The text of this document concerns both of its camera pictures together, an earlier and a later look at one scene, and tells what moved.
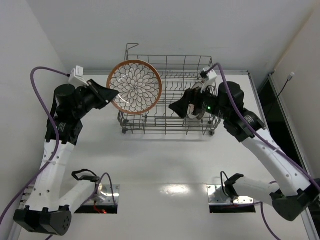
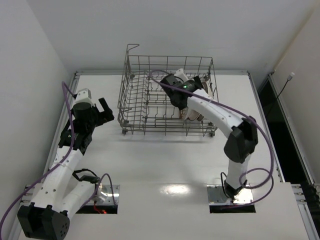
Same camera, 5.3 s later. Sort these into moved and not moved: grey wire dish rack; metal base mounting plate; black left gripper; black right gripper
Moved: black left gripper; black right gripper
Not moved: grey wire dish rack; metal base mounting plate
